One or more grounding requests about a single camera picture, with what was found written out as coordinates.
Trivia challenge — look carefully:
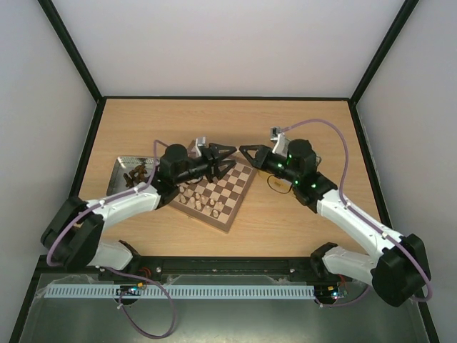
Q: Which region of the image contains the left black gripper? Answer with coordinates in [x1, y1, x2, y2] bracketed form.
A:
[175, 143, 236, 185]

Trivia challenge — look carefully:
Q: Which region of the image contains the gold tin tray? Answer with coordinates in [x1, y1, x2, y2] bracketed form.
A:
[257, 154, 318, 194]

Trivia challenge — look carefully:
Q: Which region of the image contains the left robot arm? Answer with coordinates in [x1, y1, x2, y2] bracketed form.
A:
[41, 143, 237, 271]

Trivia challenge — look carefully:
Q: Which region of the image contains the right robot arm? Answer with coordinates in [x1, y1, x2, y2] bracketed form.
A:
[239, 139, 431, 307]

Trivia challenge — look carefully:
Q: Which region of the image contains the wooden chess board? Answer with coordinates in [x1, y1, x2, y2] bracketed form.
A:
[169, 157, 256, 233]

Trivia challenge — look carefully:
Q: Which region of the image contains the dark brown chess pieces pile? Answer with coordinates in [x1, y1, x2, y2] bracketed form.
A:
[123, 164, 149, 189]

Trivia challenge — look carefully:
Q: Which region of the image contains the pink tin tray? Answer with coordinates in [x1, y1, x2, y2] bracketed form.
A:
[106, 156, 158, 196]

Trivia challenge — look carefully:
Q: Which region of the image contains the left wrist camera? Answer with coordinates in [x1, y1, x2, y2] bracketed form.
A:
[194, 136, 207, 158]

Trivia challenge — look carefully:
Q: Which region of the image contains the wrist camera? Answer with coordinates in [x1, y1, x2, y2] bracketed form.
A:
[270, 126, 290, 157]
[194, 136, 207, 158]

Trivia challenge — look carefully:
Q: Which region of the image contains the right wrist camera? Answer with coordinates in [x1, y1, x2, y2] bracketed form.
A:
[270, 126, 290, 157]

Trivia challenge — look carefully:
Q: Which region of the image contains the black aluminium frame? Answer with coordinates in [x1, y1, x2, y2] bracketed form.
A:
[9, 0, 441, 343]

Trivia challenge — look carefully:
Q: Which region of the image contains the purple cable loop front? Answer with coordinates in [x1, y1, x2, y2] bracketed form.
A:
[117, 277, 176, 339]

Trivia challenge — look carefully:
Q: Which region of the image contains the light blue cable duct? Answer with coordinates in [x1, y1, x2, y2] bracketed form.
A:
[44, 284, 315, 300]

